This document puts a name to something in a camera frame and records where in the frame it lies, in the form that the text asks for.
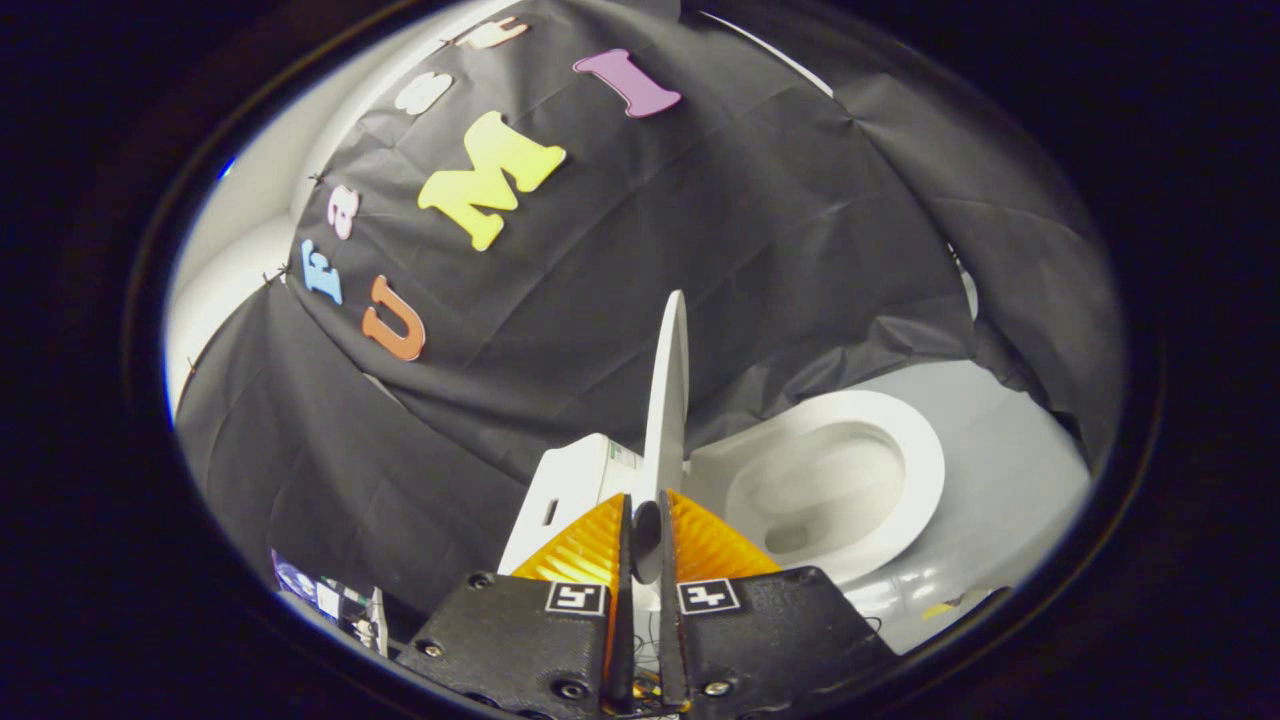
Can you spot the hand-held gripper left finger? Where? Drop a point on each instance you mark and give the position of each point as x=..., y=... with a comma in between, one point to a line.
x=500, y=640

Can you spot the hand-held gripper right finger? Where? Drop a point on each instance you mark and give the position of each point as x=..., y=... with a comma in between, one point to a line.
x=780, y=635

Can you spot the white toilet lid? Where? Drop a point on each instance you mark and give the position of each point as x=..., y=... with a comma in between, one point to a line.
x=668, y=400

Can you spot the yellow tape strip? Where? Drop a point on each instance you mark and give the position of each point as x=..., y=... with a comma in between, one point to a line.
x=938, y=608

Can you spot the black backdrop cloth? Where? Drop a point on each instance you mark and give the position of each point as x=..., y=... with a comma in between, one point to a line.
x=750, y=250

